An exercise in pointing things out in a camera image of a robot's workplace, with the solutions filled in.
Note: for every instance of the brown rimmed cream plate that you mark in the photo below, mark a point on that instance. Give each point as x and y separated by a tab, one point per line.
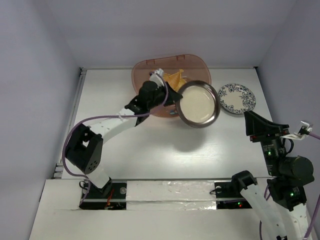
199	106

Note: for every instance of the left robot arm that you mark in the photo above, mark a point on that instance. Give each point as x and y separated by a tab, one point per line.
83	145

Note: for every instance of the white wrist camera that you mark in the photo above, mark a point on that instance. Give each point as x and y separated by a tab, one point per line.
304	130
156	76

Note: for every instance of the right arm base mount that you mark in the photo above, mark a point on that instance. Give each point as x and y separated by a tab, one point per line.
228	196

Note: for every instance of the blue floral ceramic plate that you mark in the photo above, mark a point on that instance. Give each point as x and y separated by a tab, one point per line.
236	98

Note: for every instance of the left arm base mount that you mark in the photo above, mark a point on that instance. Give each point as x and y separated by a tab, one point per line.
114	199

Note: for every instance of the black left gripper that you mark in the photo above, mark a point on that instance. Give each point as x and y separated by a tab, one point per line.
173	97

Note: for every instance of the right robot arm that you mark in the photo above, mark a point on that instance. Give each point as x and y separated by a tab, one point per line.
289	175

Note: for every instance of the pink translucent plastic bin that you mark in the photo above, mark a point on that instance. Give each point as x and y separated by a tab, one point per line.
194	69

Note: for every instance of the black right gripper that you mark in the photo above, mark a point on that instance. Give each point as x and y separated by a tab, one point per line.
255	124

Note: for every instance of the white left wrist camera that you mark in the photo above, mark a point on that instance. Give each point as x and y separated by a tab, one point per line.
156	76

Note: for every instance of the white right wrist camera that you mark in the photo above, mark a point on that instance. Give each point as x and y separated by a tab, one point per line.
304	130

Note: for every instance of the orange woven fish-shaped plate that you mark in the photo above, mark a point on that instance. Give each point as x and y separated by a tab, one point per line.
175	80

